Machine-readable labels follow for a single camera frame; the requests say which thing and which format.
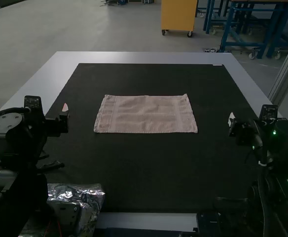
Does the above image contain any pale towel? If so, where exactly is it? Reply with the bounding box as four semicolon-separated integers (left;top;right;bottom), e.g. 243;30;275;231
93;93;199;134

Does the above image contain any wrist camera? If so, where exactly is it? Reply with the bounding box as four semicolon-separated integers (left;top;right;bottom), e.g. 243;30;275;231
23;95;42;115
259;104;279;122

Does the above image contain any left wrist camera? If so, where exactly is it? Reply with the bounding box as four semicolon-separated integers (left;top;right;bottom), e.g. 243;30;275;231
23;95;42;115

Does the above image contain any blue metal rack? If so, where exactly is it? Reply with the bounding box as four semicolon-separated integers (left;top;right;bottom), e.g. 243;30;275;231
218;0;288;60
203;0;233;35

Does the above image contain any yellow wheeled cabinet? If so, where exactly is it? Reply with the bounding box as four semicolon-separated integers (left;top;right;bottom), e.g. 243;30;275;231
160;0;199;39

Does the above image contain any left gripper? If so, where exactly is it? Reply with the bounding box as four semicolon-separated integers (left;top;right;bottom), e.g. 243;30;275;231
44;102;70;138

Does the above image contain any silver foil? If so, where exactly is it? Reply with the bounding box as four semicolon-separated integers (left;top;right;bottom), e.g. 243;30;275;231
20;183;107;237

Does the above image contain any dark base panel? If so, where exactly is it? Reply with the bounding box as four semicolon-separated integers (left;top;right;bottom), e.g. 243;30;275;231
196;211;221;234

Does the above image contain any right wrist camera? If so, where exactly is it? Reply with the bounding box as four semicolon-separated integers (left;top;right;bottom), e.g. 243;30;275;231
259;104;279;122

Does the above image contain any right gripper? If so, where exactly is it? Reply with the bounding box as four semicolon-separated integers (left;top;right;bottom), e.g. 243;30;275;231
228;112;257;147

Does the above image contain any grey metal post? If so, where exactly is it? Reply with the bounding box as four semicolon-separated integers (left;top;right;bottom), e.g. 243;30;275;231
268;31;288;105

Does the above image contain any black mat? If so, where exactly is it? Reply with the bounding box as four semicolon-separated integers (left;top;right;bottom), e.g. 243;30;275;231
44;63;274;214

